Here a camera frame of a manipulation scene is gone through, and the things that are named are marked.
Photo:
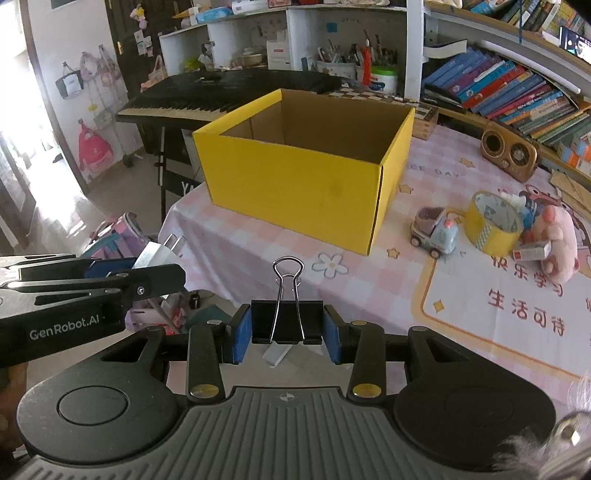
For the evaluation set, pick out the white tub with green lid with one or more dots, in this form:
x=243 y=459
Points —
x=384 y=82

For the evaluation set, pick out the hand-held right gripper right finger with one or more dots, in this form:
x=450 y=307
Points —
x=333 y=336

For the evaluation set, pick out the pink plush toy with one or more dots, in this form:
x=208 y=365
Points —
x=561 y=240

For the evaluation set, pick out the white hanging tote bag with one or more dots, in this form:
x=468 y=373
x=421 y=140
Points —
x=70 y=85

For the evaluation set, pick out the white box with red label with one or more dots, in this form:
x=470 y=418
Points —
x=278 y=54

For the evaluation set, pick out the row of colourful books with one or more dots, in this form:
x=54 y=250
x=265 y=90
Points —
x=508 y=92

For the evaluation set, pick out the small white block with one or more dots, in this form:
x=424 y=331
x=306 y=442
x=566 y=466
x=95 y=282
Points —
x=277 y=355

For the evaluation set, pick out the black keyboard stand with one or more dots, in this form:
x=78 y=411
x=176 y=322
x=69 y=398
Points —
x=161 y=161

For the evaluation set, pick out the pen holder with pens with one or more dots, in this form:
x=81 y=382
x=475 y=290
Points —
x=339 y=64

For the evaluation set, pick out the yellow cardboard box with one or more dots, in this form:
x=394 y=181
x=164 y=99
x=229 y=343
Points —
x=300 y=189

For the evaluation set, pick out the white charger plug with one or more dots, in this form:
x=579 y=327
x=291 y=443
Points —
x=154 y=254

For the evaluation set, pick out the white shelf unit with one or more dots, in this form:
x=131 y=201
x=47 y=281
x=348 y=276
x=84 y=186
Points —
x=413 y=46

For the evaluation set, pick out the pink backpack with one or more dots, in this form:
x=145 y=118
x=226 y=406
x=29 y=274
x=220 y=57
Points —
x=94 y=150

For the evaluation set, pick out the row of upper shelf books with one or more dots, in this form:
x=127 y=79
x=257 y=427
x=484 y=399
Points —
x=531 y=14

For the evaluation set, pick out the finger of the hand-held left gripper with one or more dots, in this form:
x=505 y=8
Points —
x=154 y=281
x=108 y=267

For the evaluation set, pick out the pastel toy car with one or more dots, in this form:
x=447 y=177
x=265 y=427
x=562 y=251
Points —
x=436 y=233

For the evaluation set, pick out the dark wooden door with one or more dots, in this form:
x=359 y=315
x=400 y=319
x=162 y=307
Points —
x=127 y=27

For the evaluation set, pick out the black keyboard piano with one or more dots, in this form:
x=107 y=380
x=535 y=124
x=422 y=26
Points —
x=207 y=92

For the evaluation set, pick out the yellow tape roll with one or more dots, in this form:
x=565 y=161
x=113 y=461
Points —
x=489 y=235

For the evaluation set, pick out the brown retro radio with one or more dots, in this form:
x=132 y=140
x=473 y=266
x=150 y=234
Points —
x=508 y=152

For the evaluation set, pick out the wooden chess board box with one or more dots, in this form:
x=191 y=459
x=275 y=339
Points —
x=425 y=122

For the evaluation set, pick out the small white red box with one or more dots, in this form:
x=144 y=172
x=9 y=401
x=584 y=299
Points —
x=533 y=251

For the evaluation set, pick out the pink hanging bag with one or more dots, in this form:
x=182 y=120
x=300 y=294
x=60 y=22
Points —
x=99 y=69

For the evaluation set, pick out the black binder clip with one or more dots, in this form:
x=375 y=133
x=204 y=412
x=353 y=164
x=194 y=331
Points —
x=286 y=323

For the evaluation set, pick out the pink checked desktop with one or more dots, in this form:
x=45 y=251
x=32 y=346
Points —
x=277 y=254

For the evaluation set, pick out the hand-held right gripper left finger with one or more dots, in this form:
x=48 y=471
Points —
x=241 y=334

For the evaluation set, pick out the brown cardboard pieces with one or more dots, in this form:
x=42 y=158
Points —
x=572 y=189

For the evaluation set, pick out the purple child's bag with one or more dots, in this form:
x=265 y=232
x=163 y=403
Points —
x=122 y=233

